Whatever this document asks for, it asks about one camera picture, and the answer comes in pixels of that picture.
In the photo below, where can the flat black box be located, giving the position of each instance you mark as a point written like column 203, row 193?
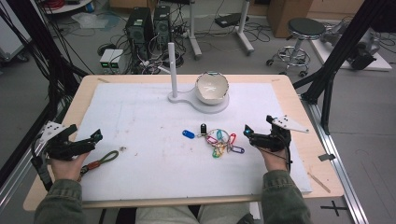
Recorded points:
column 229, row 20

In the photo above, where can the white bowl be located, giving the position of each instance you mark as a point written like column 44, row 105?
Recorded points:
column 211, row 90

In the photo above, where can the white mat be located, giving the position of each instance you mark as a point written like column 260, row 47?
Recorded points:
column 155, row 174

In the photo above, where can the person's legs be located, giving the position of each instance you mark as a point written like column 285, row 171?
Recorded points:
column 193, row 216

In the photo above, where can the black round stool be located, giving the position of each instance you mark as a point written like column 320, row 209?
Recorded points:
column 303, row 31

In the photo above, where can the grey metal tab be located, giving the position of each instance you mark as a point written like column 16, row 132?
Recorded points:
column 327, row 157

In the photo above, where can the white round table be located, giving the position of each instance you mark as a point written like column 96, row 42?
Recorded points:
column 67, row 6

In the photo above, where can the black key fob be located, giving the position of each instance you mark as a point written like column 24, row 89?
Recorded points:
column 203, row 129

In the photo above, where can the bunch of coloured key tags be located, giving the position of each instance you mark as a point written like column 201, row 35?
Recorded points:
column 219, row 141

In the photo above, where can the white desk leg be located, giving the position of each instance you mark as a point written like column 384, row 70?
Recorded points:
column 244, row 31
column 193, row 34

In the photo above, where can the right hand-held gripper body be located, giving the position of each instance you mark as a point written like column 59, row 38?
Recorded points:
column 275, row 141

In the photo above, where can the large black computer tower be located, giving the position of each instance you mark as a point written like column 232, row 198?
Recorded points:
column 138, row 28

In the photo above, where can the clear plastic sheet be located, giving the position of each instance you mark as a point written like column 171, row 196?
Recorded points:
column 90, row 21

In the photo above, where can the person's right hand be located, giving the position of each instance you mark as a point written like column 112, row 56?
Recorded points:
column 275, row 161

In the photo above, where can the white power supply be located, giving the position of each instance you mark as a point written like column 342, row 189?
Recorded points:
column 106, row 60
column 117, row 60

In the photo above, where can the white platform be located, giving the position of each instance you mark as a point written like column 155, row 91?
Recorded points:
column 379, row 63

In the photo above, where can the white cabinet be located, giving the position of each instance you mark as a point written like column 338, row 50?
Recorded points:
column 11, row 40

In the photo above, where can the aluminium rail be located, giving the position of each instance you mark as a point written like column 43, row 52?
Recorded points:
column 345, row 186
column 18, row 180

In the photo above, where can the blue key tag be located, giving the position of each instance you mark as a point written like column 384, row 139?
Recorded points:
column 188, row 134

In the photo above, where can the small black computer tower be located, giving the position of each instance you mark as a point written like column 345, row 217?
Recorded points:
column 162, row 25

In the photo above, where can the person's left hand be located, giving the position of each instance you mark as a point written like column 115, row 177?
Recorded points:
column 67, row 169

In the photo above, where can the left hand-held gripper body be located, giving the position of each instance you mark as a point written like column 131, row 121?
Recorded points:
column 59, row 149

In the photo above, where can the cardboard box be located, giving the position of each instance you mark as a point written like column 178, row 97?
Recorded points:
column 288, row 15

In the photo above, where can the white stand with post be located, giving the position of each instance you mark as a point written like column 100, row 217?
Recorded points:
column 173, row 68

